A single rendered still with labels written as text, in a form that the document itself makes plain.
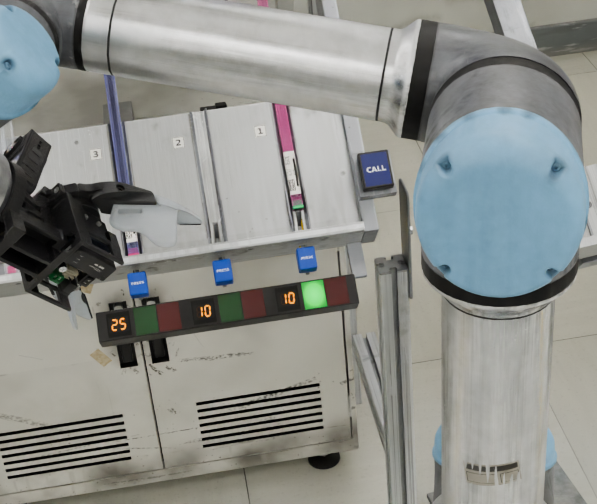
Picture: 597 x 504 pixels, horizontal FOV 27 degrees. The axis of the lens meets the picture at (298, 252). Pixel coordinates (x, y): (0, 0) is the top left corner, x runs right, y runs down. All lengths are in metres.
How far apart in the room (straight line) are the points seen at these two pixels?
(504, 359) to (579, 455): 1.43
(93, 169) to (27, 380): 0.55
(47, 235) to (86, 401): 1.11
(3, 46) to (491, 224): 0.36
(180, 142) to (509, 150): 0.90
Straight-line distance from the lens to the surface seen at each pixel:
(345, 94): 0.99
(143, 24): 1.01
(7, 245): 1.05
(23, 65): 0.92
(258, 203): 1.65
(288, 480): 2.33
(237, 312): 1.63
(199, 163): 1.67
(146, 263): 1.62
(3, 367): 2.11
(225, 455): 2.25
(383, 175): 1.63
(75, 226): 1.07
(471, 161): 0.84
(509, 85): 0.91
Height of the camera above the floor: 1.59
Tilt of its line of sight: 33 degrees down
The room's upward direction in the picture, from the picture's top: 5 degrees counter-clockwise
